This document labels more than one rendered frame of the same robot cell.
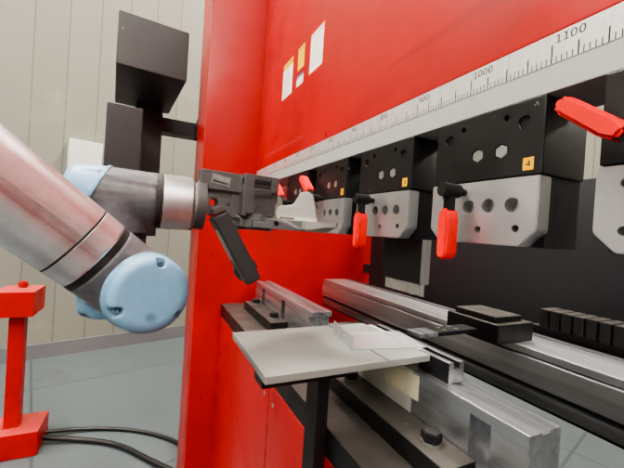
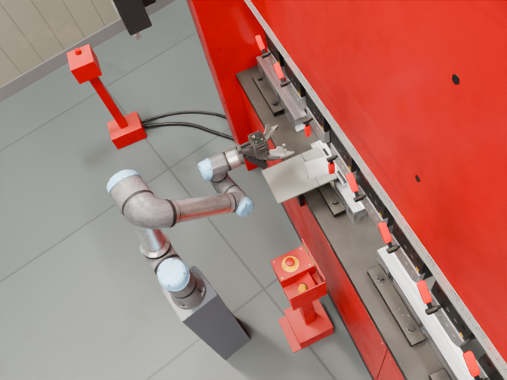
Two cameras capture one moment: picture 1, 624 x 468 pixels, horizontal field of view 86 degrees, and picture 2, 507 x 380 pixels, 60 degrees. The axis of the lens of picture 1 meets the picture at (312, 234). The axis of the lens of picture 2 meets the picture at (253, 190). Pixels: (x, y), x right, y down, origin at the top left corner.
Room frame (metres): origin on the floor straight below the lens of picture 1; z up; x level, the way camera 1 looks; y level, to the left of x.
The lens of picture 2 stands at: (-0.48, -0.19, 2.50)
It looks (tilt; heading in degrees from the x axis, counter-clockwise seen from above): 56 degrees down; 20
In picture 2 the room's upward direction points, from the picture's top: 18 degrees counter-clockwise
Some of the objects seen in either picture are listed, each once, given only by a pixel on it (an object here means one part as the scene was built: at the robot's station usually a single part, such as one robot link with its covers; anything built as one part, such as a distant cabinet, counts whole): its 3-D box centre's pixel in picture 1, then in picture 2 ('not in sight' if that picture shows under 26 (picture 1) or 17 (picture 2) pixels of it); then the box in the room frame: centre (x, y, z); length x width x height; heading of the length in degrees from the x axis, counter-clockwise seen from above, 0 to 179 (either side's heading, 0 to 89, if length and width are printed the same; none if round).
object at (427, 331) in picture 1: (462, 324); not in sight; (0.68, -0.32, 1.01); 0.26 x 0.12 x 0.05; 116
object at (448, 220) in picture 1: (450, 221); (333, 164); (0.43, -0.18, 1.20); 0.04 x 0.02 x 0.10; 116
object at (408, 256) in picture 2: not in sight; (417, 247); (0.08, -0.42, 1.26); 0.15 x 0.09 x 0.17; 26
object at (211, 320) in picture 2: not in sight; (212, 317); (0.11, 0.44, 0.39); 0.18 x 0.18 x 0.78; 40
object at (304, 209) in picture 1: (305, 212); (281, 151); (0.50, 0.01, 1.21); 0.09 x 0.03 x 0.06; 80
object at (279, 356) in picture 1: (326, 345); (298, 174); (0.54, -0.04, 1.00); 0.26 x 0.18 x 0.01; 116
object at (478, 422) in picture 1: (419, 393); (337, 179); (0.55, -0.19, 0.92); 0.39 x 0.06 x 0.10; 26
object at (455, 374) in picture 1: (409, 348); (333, 166); (0.58, -0.18, 0.99); 0.20 x 0.03 x 0.03; 26
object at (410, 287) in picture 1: (404, 265); not in sight; (0.60, -0.17, 1.13); 0.10 x 0.02 x 0.10; 26
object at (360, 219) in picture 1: (362, 221); (308, 127); (0.61, -0.09, 1.20); 0.04 x 0.02 x 0.10; 116
